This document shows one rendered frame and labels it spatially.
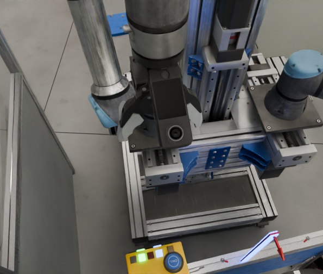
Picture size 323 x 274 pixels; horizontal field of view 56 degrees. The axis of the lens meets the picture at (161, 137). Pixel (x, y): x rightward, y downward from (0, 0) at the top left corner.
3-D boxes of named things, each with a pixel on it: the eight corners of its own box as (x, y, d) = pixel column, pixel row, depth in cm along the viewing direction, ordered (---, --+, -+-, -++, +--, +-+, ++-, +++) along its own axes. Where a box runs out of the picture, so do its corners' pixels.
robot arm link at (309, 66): (280, 70, 113) (293, 41, 101) (317, 81, 110) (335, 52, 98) (272, 93, 107) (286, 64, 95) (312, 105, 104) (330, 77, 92)
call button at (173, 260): (168, 272, 82) (168, 271, 81) (164, 256, 84) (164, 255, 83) (182, 268, 82) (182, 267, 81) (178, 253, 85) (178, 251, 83)
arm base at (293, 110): (258, 91, 120) (266, 73, 112) (295, 87, 121) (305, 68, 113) (272, 122, 112) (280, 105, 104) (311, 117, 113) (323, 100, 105)
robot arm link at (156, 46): (196, 29, 35) (126, 39, 34) (192, 58, 39) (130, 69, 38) (179, -8, 39) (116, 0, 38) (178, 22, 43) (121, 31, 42)
